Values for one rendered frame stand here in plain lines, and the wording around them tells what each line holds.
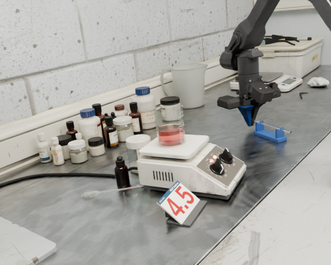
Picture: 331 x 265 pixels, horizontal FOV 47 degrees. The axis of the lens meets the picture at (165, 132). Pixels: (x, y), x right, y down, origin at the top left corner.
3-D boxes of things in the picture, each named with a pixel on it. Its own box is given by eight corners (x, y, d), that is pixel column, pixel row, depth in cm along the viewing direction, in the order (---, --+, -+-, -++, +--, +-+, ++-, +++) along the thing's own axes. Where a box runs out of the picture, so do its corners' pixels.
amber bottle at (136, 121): (136, 130, 124) (132, 100, 121) (145, 131, 122) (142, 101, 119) (128, 133, 121) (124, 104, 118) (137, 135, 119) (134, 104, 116)
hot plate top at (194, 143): (210, 139, 85) (210, 135, 85) (189, 160, 75) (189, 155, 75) (162, 136, 91) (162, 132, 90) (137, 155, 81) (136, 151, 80)
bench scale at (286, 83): (287, 93, 149) (287, 81, 147) (228, 91, 164) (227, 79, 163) (303, 83, 163) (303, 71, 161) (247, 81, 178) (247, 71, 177)
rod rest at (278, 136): (287, 140, 102) (287, 127, 100) (277, 143, 100) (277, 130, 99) (262, 131, 110) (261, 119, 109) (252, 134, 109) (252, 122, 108)
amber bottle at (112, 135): (104, 148, 111) (99, 118, 108) (111, 143, 114) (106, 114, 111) (114, 148, 109) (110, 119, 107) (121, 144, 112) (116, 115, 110)
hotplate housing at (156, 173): (247, 174, 85) (245, 140, 82) (228, 202, 74) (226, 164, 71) (158, 165, 95) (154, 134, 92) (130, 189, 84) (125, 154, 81)
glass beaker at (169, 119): (166, 138, 87) (162, 102, 85) (192, 141, 84) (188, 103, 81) (150, 149, 82) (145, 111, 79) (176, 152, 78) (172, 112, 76)
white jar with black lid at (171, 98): (180, 115, 135) (179, 95, 133) (182, 120, 129) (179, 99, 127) (162, 116, 135) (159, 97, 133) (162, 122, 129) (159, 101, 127)
